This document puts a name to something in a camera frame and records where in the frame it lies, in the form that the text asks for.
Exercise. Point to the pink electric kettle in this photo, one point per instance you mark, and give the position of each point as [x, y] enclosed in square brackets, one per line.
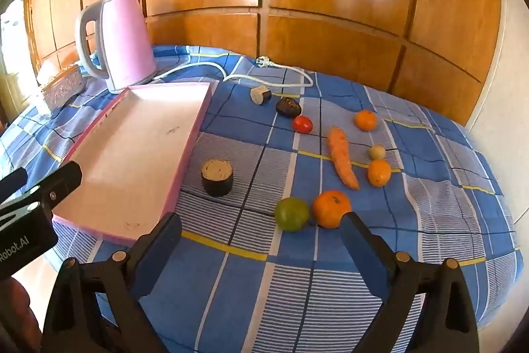
[124, 43]

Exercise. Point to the dark brown avocado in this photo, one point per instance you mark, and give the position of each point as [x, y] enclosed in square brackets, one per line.
[288, 107]

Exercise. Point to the red tomato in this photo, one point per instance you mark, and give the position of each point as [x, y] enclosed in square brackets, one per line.
[303, 124]

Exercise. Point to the patterned silver tissue box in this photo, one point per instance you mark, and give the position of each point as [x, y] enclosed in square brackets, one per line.
[62, 88]

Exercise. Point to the large orange tangerine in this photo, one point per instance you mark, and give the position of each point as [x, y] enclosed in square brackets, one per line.
[328, 208]

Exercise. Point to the medium orange tangerine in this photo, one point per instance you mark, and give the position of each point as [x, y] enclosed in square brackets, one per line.
[379, 173]

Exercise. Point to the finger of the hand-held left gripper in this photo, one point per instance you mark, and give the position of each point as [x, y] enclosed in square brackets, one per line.
[58, 185]
[12, 183]

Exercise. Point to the orange carrot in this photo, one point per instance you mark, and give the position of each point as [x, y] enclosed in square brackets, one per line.
[342, 156]

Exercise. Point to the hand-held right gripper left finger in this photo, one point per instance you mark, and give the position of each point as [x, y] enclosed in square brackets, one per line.
[159, 256]

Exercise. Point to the small eggplant piece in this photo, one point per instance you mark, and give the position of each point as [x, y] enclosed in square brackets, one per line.
[260, 95]

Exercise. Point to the pink rectangular tray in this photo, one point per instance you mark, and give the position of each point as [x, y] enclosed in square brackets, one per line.
[136, 154]

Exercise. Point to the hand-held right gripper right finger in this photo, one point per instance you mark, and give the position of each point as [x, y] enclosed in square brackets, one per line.
[363, 253]

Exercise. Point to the large eggplant piece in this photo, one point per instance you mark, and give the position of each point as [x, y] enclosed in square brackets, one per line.
[217, 179]

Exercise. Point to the small beige fruit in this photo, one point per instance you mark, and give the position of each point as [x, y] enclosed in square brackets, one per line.
[377, 152]

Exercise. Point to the green tomato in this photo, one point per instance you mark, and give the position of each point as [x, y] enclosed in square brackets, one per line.
[292, 214]

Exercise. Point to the small orange tangerine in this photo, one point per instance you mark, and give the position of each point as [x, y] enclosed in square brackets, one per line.
[365, 120]

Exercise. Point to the blue plaid tablecloth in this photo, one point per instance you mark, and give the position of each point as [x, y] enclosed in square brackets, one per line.
[413, 220]

